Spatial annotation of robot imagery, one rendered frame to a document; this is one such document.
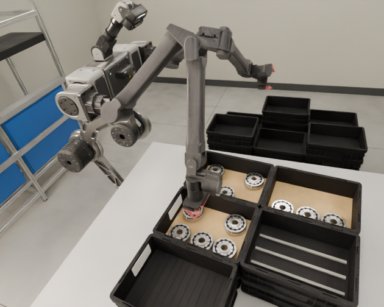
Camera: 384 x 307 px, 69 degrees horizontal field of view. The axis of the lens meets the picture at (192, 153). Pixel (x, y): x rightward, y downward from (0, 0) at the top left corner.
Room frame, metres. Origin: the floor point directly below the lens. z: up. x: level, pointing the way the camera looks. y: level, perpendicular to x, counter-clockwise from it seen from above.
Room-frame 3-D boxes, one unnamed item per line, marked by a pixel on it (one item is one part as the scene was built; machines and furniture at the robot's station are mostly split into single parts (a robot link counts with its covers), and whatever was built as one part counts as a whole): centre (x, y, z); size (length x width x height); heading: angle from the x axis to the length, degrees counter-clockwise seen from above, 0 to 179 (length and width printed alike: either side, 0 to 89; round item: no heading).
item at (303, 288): (0.56, -0.36, 0.92); 0.40 x 0.30 x 0.02; 59
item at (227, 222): (0.78, -0.15, 0.86); 0.10 x 0.10 x 0.01
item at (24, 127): (2.35, 1.34, 0.60); 0.72 x 0.03 x 0.56; 155
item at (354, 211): (0.82, -0.52, 0.87); 0.40 x 0.30 x 0.11; 59
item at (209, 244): (0.71, 0.01, 0.86); 0.10 x 0.10 x 0.01
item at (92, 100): (0.98, 0.33, 1.45); 0.09 x 0.08 x 0.12; 155
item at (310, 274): (0.56, -0.36, 0.87); 0.40 x 0.30 x 0.11; 59
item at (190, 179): (0.70, 0.00, 1.24); 0.07 x 0.06 x 0.07; 64
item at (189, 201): (0.71, 0.01, 1.17); 0.10 x 0.07 x 0.07; 150
